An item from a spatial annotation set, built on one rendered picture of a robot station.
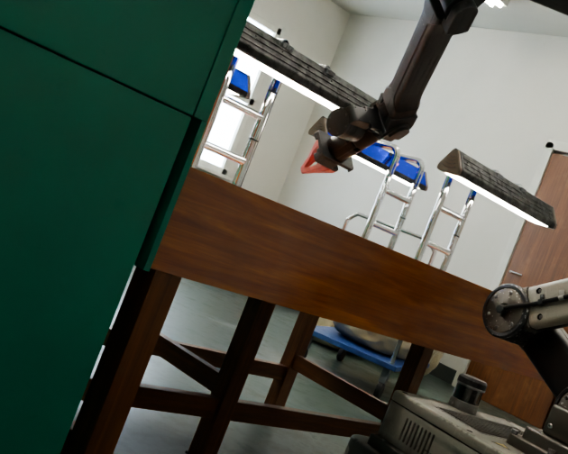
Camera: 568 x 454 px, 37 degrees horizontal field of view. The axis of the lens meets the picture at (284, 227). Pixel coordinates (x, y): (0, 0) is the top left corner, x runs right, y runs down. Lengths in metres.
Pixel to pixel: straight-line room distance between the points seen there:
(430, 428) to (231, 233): 0.64
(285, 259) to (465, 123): 6.10
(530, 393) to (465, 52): 3.12
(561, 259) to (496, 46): 2.10
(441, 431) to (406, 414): 0.11
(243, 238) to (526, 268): 5.45
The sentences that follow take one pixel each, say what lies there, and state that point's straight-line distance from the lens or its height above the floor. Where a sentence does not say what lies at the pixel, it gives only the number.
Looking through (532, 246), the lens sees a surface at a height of 1.26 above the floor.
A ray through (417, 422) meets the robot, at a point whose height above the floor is 0.44.
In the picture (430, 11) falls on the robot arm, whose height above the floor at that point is 1.14.
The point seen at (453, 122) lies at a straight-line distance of 7.74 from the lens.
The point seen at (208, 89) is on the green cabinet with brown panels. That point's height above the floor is 0.89.
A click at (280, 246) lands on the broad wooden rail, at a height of 0.69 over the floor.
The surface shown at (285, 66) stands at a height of 1.06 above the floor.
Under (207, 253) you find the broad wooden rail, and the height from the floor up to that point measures 0.63.
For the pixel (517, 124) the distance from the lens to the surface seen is 7.39.
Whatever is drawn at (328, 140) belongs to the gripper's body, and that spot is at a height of 0.93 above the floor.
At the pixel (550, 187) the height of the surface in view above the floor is 1.75.
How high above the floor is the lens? 0.74
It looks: level
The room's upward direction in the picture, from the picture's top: 21 degrees clockwise
